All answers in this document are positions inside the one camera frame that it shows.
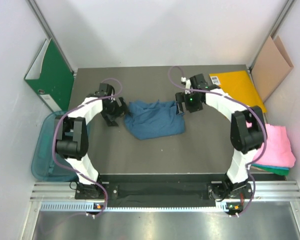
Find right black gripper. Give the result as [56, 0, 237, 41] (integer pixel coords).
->
[176, 90, 203, 115]

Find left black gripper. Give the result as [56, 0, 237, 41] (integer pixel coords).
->
[101, 96, 131, 126]

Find blue t shirt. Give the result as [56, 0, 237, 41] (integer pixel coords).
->
[124, 100, 186, 140]

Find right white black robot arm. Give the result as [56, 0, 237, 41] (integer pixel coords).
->
[175, 74, 267, 202]

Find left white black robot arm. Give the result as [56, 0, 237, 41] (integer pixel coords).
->
[52, 81, 129, 200]

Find yellow padded envelope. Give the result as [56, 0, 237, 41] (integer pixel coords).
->
[209, 70, 267, 113]

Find teal transparent plastic bin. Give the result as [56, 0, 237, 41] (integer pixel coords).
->
[31, 111, 77, 182]

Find brown cardboard folder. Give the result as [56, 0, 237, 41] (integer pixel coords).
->
[251, 36, 294, 102]

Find pink folded t shirt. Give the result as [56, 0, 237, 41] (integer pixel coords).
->
[254, 123, 296, 169]

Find green folded t shirt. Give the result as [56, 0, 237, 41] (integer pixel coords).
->
[260, 167, 290, 176]

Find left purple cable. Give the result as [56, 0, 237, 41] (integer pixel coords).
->
[38, 77, 123, 235]

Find green ring binder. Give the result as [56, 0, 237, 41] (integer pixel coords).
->
[24, 39, 74, 112]

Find grey slotted cable duct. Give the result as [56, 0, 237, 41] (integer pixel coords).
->
[39, 201, 243, 213]

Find right aluminium corner post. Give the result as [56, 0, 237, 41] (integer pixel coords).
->
[247, 0, 297, 73]

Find aluminium corner post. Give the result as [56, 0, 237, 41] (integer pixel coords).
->
[25, 0, 76, 75]
[247, 0, 297, 73]

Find aluminium front rail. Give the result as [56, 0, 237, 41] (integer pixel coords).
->
[20, 175, 300, 240]

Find left aluminium corner post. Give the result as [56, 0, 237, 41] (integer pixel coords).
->
[25, 0, 76, 75]

